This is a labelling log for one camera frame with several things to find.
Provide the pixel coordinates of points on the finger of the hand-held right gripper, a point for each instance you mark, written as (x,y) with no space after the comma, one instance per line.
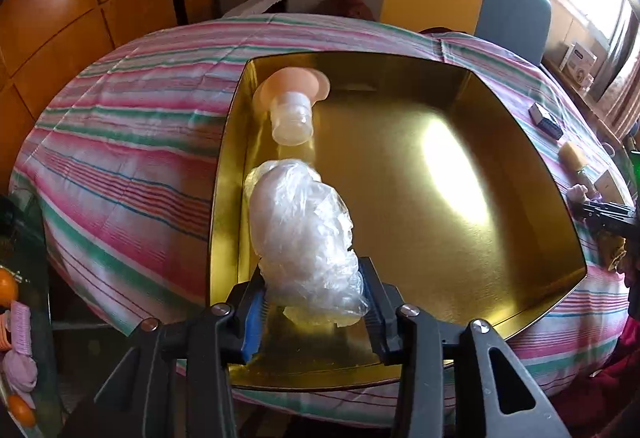
(617,227)
(615,209)

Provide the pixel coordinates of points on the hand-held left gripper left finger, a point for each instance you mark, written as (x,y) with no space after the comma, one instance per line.
(252,325)

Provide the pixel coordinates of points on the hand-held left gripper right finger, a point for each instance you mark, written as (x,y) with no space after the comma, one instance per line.
(367,298)

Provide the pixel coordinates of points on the yellow sponge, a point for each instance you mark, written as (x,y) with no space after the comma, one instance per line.
(573,157)

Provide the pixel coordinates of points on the clear plastic bag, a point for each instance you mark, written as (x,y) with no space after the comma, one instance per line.
(300,228)

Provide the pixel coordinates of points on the gold square tray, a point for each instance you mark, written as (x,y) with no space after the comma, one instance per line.
(450,228)

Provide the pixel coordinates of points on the beige cardboard box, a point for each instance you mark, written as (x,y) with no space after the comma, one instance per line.
(609,183)

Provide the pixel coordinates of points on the small pink object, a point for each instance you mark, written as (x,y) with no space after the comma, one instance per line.
(577,193)

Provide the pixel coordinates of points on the small blue box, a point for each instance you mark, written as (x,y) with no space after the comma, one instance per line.
(546,121)

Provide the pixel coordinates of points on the beige curtain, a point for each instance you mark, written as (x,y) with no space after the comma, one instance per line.
(622,68)

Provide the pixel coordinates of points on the red cloth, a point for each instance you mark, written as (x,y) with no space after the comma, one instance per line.
(610,383)

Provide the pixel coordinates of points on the white box with blue print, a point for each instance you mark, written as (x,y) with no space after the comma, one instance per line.
(579,57)

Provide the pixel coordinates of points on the peach bottle with clear cap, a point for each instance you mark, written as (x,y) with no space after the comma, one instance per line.
(290,113)

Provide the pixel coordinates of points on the blue chair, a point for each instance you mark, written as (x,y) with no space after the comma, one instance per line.
(515,13)

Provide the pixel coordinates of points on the striped tablecloth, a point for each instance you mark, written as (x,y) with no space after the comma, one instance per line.
(125,143)

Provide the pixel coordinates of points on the pink hair roller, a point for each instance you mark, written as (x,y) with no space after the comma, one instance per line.
(20,325)

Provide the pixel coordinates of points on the glass side table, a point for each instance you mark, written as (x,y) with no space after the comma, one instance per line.
(35,243)

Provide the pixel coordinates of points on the orange fruit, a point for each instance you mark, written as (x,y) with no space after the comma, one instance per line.
(22,410)
(7,287)

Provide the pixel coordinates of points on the dark red cushion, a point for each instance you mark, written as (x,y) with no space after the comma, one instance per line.
(350,4)

